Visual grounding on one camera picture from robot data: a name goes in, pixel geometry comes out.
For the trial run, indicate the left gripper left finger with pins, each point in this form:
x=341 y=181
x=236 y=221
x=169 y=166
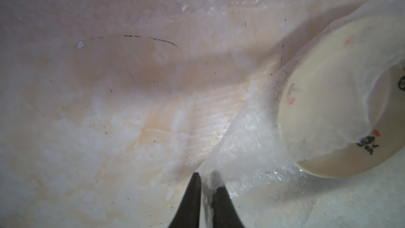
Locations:
x=188 y=213

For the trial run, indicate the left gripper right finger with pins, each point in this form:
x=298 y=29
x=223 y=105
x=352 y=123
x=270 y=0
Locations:
x=224 y=213

